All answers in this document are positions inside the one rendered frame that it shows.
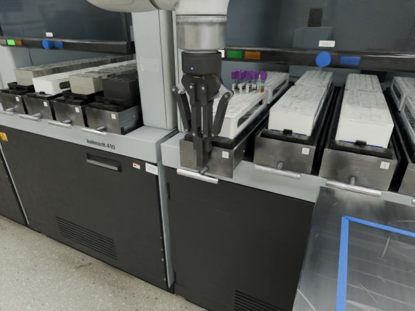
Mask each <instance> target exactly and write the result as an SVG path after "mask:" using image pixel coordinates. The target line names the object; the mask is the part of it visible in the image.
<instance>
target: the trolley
mask: <svg viewBox="0 0 415 311"><path fill-rule="evenodd" d="M291 311H415V207H413V206H410V205H405V204H400V203H396V202H391V201H386V200H383V199H378V198H374V197H369V196H363V195H360V194H355V193H349V192H346V191H341V190H337V189H332V188H327V187H324V186H319V188H318V191H317V196H316V201H315V205H314V210H313V213H312V219H311V224H310V227H309V233H308V238H307V241H306V247H305V250H304V255H303V260H302V264H301V269H300V274H299V277H298V282H297V286H296V291H295V296H294V300H293V305H292V308H291Z"/></svg>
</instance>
